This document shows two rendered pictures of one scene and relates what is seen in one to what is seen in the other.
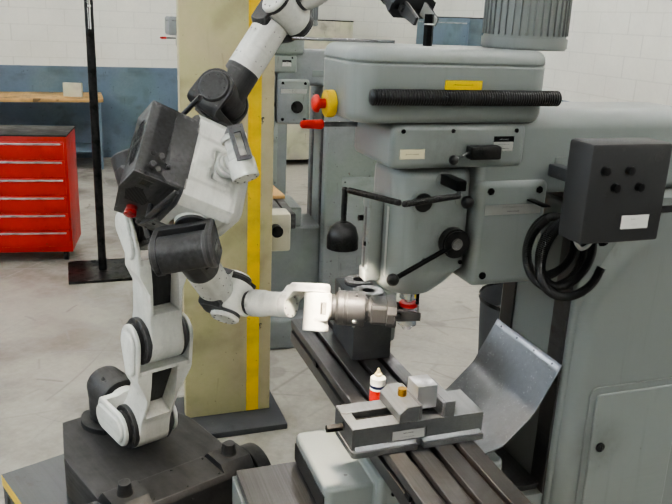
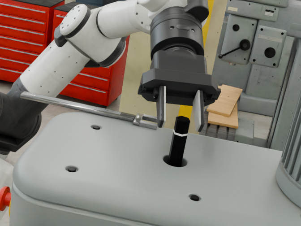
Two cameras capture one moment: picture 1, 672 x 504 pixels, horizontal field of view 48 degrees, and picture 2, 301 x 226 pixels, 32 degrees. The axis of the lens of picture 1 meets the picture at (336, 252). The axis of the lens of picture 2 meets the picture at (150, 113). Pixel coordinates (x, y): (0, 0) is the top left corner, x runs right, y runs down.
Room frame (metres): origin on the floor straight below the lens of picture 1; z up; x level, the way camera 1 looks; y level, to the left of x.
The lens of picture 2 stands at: (1.12, -0.42, 2.25)
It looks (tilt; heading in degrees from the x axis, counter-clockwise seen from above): 23 degrees down; 24
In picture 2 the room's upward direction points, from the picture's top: 10 degrees clockwise
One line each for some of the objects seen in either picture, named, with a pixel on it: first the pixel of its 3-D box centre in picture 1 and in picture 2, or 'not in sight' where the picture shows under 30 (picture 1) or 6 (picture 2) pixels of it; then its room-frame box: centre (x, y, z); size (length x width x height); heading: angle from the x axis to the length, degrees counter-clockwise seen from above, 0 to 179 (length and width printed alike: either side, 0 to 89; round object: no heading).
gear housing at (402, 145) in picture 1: (437, 138); not in sight; (1.79, -0.23, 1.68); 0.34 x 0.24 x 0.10; 110
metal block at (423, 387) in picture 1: (422, 391); not in sight; (1.67, -0.23, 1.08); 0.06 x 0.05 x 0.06; 20
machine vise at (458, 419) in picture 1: (409, 413); not in sight; (1.66, -0.20, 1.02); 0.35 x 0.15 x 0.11; 110
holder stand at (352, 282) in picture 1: (361, 314); not in sight; (2.18, -0.09, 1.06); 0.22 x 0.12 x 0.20; 16
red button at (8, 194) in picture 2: (319, 103); (7, 199); (1.69, 0.05, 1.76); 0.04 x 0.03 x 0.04; 20
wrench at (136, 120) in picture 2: (343, 39); (89, 108); (1.83, 0.00, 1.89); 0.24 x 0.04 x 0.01; 108
